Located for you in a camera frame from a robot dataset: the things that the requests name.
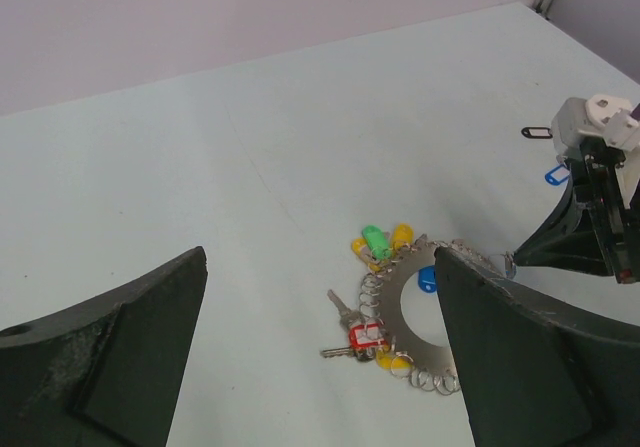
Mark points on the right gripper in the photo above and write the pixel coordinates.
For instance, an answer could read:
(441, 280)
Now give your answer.
(599, 237)

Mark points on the green key tag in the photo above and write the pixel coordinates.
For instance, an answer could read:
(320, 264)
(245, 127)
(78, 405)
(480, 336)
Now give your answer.
(377, 242)

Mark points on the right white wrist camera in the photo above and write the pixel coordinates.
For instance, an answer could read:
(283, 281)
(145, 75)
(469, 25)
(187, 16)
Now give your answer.
(613, 120)

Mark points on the black tag key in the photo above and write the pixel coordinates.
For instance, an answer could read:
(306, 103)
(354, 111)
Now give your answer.
(536, 133)

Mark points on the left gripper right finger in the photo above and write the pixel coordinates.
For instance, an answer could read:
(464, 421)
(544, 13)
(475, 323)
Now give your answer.
(534, 370)

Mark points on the red key tag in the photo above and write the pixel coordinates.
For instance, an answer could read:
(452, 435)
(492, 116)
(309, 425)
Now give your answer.
(366, 336)

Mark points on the yellow key tag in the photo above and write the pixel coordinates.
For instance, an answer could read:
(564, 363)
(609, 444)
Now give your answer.
(402, 236)

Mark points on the blue tag key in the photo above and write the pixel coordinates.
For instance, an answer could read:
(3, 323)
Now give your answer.
(426, 279)
(559, 174)

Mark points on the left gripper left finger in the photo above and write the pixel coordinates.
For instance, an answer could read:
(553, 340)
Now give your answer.
(106, 371)

